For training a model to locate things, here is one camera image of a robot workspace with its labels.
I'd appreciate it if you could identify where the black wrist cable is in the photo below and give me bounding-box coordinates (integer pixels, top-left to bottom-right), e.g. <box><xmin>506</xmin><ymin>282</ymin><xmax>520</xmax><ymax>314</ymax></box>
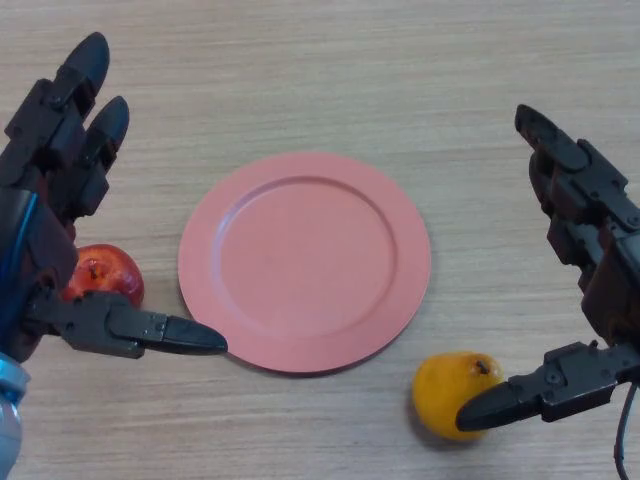
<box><xmin>612</xmin><ymin>383</ymin><xmax>640</xmax><ymax>480</ymax></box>

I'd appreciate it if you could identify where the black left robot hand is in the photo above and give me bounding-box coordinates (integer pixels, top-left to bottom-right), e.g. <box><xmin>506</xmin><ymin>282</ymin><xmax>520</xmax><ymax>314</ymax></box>
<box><xmin>0</xmin><ymin>31</ymin><xmax>230</xmax><ymax>362</ymax></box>

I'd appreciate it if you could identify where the pink round plate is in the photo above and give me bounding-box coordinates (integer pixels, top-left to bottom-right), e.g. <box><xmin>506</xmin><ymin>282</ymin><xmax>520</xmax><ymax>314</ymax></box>
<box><xmin>177</xmin><ymin>151</ymin><xmax>432</xmax><ymax>377</ymax></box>

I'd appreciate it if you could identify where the red apple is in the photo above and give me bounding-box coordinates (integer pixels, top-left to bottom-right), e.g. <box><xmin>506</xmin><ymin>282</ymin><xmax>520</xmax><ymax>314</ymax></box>
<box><xmin>62</xmin><ymin>243</ymin><xmax>145</xmax><ymax>307</ymax></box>

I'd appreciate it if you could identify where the yellow pear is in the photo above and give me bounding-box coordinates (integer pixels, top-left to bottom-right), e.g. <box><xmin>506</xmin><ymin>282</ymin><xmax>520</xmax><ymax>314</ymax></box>
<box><xmin>411</xmin><ymin>350</ymin><xmax>506</xmax><ymax>442</ymax></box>

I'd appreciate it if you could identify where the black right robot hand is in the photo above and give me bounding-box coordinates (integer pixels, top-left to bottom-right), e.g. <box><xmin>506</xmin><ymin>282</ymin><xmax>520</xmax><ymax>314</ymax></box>
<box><xmin>455</xmin><ymin>103</ymin><xmax>640</xmax><ymax>434</ymax></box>

